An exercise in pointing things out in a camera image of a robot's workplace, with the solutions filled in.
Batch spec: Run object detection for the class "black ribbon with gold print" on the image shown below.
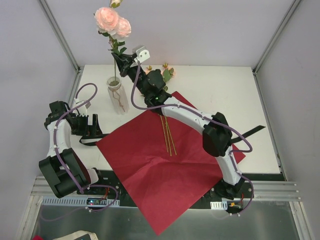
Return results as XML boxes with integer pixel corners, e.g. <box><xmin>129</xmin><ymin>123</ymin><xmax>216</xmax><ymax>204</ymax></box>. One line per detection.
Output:
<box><xmin>79</xmin><ymin>125</ymin><xmax>266</xmax><ymax>147</ymax></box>

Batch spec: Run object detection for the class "light pink rose stem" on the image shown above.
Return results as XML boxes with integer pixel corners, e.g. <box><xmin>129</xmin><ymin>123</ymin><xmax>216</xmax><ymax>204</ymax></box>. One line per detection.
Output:
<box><xmin>94</xmin><ymin>0</ymin><xmax>132</xmax><ymax>81</ymax></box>

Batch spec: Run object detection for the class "pink artificial flower bunch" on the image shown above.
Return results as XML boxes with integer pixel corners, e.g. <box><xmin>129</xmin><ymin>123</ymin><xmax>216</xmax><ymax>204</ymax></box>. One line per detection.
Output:
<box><xmin>158</xmin><ymin>62</ymin><xmax>177</xmax><ymax>157</ymax></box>

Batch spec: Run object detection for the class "brown red wrapping paper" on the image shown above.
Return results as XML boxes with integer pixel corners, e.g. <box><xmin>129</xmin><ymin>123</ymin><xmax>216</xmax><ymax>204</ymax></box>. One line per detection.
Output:
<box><xmin>96</xmin><ymin>91</ymin><xmax>247</xmax><ymax>237</ymax></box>

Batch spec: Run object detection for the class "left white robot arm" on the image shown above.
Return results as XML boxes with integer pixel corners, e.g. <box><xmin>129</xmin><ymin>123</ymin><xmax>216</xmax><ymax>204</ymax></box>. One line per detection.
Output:
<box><xmin>38</xmin><ymin>101</ymin><xmax>106</xmax><ymax>199</ymax></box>

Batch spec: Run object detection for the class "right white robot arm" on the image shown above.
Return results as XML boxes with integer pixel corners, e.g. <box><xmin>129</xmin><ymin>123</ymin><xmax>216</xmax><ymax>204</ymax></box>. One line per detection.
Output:
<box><xmin>112</xmin><ymin>53</ymin><xmax>245</xmax><ymax>200</ymax></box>

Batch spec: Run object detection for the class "white ribbed ceramic vase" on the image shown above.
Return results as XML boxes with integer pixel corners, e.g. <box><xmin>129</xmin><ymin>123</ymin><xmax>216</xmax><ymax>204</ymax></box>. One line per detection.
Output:
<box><xmin>106</xmin><ymin>76</ymin><xmax>129</xmax><ymax>115</ymax></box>

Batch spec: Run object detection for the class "red object at bottom edge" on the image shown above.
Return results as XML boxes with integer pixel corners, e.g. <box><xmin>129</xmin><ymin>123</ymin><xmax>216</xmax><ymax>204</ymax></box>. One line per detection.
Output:
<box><xmin>32</xmin><ymin>235</ymin><xmax>44</xmax><ymax>240</ymax></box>

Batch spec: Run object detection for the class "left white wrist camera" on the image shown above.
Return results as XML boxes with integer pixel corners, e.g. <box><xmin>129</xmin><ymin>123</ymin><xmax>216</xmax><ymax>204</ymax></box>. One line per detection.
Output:
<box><xmin>74</xmin><ymin>98</ymin><xmax>91</xmax><ymax>109</ymax></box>

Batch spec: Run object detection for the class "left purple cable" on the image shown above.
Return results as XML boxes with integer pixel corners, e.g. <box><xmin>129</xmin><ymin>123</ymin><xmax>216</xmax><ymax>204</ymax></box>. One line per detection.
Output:
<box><xmin>39</xmin><ymin>83</ymin><xmax>120</xmax><ymax>222</ymax></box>

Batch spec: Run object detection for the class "purple cable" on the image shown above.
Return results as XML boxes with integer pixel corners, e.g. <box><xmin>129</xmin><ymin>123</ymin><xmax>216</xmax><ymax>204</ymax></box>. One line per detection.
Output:
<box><xmin>39</xmin><ymin>83</ymin><xmax>120</xmax><ymax>222</ymax></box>
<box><xmin>130</xmin><ymin>61</ymin><xmax>256</xmax><ymax>217</ymax></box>

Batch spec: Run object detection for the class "left white cable duct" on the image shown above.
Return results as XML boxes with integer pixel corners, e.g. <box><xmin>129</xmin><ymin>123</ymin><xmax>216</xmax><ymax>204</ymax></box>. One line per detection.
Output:
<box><xmin>42</xmin><ymin>196</ymin><xmax>120</xmax><ymax>208</ymax></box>

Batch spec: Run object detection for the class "white cable duct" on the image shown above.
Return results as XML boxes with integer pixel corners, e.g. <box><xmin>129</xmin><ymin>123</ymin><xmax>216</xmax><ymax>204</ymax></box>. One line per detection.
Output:
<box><xmin>42</xmin><ymin>196</ymin><xmax>120</xmax><ymax>208</ymax></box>
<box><xmin>210</xmin><ymin>200</ymin><xmax>243</xmax><ymax>210</ymax></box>

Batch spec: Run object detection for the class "left aluminium frame post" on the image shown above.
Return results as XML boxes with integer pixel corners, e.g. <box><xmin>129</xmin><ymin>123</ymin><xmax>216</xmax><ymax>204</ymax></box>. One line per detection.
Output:
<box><xmin>37</xmin><ymin>0</ymin><xmax>81</xmax><ymax>74</ymax></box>

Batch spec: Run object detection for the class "aluminium frame post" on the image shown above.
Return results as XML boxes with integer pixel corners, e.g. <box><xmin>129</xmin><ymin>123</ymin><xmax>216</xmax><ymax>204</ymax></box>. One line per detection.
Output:
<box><xmin>37</xmin><ymin>0</ymin><xmax>81</xmax><ymax>74</ymax></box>
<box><xmin>252</xmin><ymin>0</ymin><xmax>303</xmax><ymax>76</ymax></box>

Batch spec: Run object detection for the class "right white cable duct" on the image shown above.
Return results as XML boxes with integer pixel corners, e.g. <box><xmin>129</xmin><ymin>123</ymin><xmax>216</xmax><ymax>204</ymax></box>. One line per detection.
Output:
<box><xmin>210</xmin><ymin>200</ymin><xmax>243</xmax><ymax>210</ymax></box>

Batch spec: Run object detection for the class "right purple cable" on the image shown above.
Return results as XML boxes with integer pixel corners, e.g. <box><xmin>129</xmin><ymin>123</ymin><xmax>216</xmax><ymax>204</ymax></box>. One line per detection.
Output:
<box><xmin>130</xmin><ymin>61</ymin><xmax>256</xmax><ymax>217</ymax></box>

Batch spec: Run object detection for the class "right aluminium frame post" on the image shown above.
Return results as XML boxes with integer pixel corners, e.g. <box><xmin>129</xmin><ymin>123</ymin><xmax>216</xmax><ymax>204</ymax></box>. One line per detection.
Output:
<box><xmin>252</xmin><ymin>0</ymin><xmax>303</xmax><ymax>76</ymax></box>

